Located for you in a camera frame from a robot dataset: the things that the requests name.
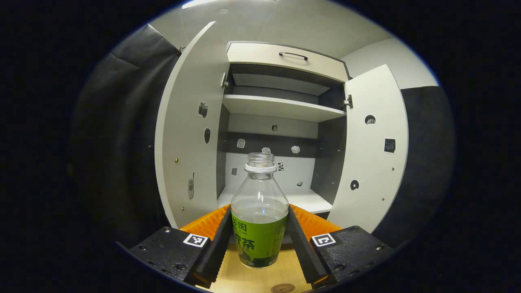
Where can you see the metal door hinge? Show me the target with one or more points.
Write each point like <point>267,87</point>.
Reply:
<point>224,80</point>
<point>348,101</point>

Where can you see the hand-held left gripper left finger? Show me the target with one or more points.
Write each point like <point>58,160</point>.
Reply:
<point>215,252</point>

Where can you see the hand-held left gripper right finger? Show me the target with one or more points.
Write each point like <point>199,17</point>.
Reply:
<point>305,252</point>

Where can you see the ceiling light panel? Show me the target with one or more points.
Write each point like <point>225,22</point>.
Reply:
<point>203,3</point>

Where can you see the green label plastic bottle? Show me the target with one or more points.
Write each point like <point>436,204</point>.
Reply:
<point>258,244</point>

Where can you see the white cabinet shelf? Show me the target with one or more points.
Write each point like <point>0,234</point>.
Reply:
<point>281,106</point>

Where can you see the white cabinet door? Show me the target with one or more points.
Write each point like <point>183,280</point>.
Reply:
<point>366,162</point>
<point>183,134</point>

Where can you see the white cabinet drawer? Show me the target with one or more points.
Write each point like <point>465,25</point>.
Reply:
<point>260,57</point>

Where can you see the white and grey cabinet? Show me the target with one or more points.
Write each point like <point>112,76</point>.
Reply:
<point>325,162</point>

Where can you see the round brown coaster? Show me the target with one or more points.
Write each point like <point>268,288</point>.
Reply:
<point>283,288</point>

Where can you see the black backdrop cloth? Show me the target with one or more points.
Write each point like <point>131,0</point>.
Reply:
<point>122,142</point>

